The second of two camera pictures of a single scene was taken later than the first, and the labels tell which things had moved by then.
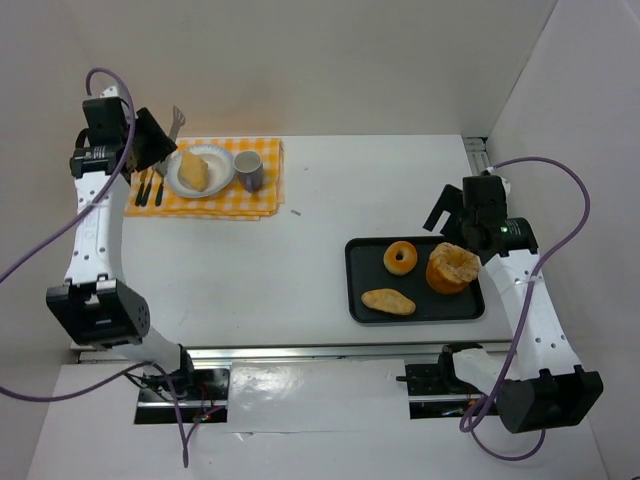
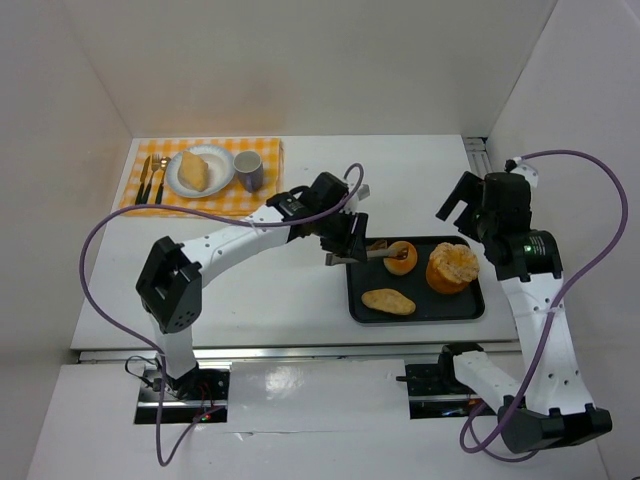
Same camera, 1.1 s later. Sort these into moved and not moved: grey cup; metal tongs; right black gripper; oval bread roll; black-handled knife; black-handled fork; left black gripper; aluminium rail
Moved: metal tongs; right black gripper; left black gripper
Not moved: grey cup; oval bread roll; black-handled fork; aluminium rail; black-handled knife
